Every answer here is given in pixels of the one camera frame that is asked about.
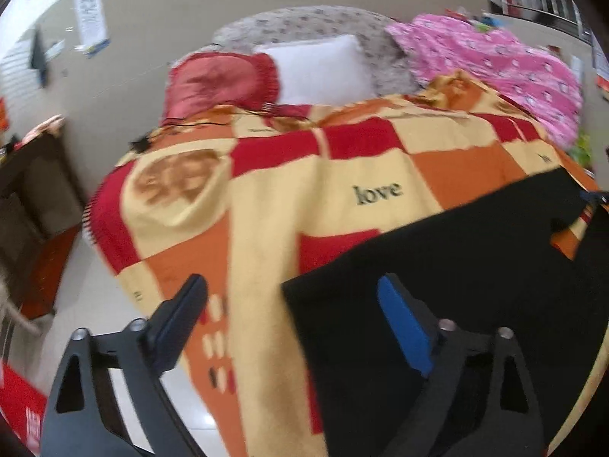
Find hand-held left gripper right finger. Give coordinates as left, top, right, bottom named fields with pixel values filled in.
left=377, top=273, right=546, bottom=457

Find red satin pillow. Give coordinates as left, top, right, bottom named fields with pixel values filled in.
left=162, top=51, right=281, bottom=125

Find black pants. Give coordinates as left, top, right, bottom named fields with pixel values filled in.
left=282, top=166, right=609, bottom=457

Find grey patterned headboard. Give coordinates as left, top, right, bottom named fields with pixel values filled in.
left=212, top=6, right=420, bottom=97

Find checkered red orange blanket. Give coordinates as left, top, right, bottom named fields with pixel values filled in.
left=83, top=70, right=603, bottom=457

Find black cable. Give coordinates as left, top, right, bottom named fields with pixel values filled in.
left=161, top=102, right=315, bottom=130

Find green printed cloth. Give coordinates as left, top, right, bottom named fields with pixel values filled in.
left=568, top=133, right=593, bottom=168

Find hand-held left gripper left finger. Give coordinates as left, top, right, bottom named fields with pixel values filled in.
left=40, top=273, right=209, bottom=457

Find white wall notice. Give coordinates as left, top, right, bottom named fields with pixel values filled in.
left=73, top=0, right=111, bottom=59

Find pink printed quilt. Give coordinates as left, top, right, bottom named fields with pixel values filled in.
left=384, top=13, right=585, bottom=149

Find dark wooden cabinet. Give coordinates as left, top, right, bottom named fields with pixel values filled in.
left=0, top=128, right=89, bottom=320

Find white pillow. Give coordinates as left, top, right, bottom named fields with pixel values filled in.
left=252, top=34, right=375, bottom=105

